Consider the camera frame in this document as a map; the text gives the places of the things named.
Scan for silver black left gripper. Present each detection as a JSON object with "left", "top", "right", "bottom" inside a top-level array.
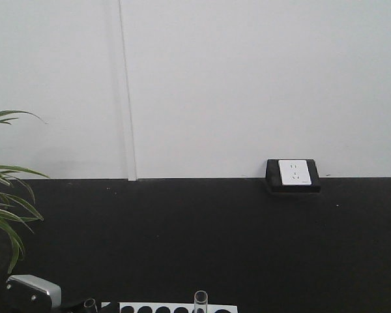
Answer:
[{"left": 5, "top": 274, "right": 121, "bottom": 313}]

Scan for clear glass test tube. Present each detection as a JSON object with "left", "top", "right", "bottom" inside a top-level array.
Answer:
[
  {"left": 194, "top": 290, "right": 208, "bottom": 313},
  {"left": 83, "top": 298, "right": 98, "bottom": 313}
]

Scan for white test tube rack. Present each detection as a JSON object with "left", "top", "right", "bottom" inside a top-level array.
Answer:
[{"left": 109, "top": 302, "right": 239, "bottom": 313}]

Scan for green potted plant leaves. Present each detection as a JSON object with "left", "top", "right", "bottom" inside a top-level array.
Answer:
[{"left": 0, "top": 110, "right": 51, "bottom": 275}]

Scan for white wall power socket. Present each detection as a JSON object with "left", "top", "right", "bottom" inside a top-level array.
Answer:
[{"left": 265, "top": 159, "right": 321, "bottom": 193}]

